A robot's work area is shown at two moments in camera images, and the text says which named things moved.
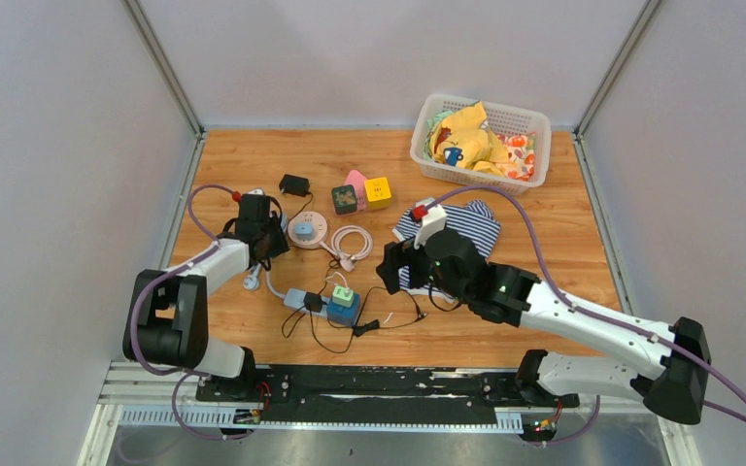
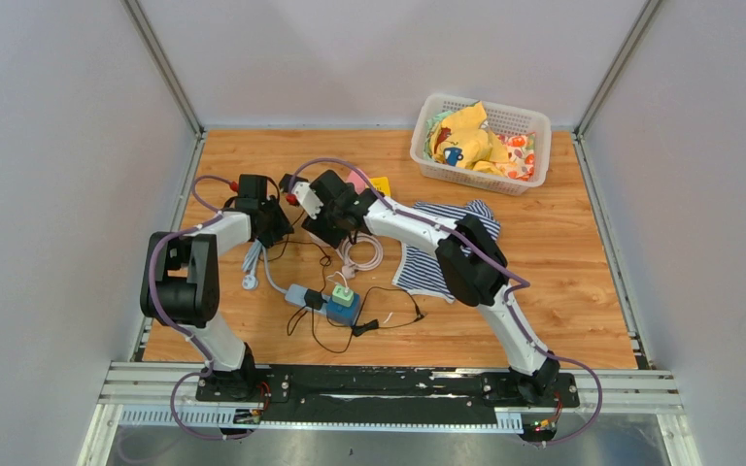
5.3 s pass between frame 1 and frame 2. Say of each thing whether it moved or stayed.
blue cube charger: stayed
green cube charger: stayed
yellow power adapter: stayed
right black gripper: moved
